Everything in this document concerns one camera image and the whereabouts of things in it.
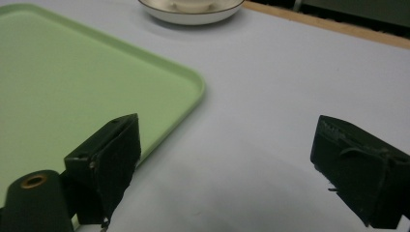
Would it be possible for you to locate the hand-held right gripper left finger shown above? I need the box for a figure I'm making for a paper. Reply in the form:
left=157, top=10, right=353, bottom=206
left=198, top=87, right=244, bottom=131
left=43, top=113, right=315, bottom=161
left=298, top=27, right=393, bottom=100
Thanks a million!
left=63, top=112, right=142, bottom=230

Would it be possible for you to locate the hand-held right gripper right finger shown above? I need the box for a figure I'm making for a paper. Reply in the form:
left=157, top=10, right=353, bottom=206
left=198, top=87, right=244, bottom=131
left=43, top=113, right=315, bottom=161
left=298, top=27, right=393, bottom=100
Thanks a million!
left=309, top=114, right=410, bottom=230

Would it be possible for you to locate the light green plastic tray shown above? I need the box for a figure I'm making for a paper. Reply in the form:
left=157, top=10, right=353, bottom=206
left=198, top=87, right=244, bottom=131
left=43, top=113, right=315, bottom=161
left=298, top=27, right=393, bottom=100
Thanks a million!
left=0, top=3, right=206, bottom=230

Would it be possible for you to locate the white bowl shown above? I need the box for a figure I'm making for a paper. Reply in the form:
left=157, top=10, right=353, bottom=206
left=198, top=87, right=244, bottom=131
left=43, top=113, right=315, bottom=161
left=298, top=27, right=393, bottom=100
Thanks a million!
left=137, top=0, right=246, bottom=26

